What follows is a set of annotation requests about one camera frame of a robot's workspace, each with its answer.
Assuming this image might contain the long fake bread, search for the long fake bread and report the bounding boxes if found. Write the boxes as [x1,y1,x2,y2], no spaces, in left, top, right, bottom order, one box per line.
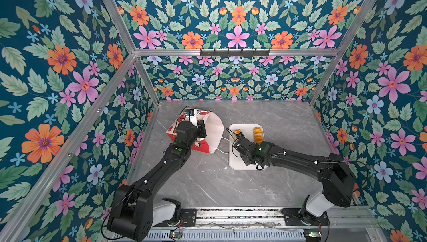
[253,127,265,145]

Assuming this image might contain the red white paper bag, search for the red white paper bag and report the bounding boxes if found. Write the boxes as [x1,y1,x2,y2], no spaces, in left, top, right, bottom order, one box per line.
[166,106,225,154]

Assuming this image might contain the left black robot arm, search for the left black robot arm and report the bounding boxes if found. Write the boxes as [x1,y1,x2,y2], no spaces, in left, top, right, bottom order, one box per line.
[106,120,207,242]

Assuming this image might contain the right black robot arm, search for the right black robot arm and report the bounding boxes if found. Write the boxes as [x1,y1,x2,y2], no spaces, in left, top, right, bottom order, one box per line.
[232,134,355,218]

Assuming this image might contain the white rectangular tray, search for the white rectangular tray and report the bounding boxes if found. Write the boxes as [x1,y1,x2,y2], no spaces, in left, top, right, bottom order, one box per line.
[228,124,264,171]

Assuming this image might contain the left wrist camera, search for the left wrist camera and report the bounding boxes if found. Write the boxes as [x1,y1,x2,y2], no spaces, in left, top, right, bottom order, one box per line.
[185,108,201,126]

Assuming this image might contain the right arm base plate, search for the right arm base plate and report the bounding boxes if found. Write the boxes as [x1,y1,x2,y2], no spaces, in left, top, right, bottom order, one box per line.
[281,207,330,226]

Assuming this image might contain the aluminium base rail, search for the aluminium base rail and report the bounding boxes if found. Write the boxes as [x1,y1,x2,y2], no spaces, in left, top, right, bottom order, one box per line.
[195,206,379,229]

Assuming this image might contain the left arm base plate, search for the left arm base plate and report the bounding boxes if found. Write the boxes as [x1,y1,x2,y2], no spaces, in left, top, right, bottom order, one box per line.
[153,208,197,228]

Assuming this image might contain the black hook rail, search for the black hook rail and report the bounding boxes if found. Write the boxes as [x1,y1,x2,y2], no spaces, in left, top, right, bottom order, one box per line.
[199,48,270,58]

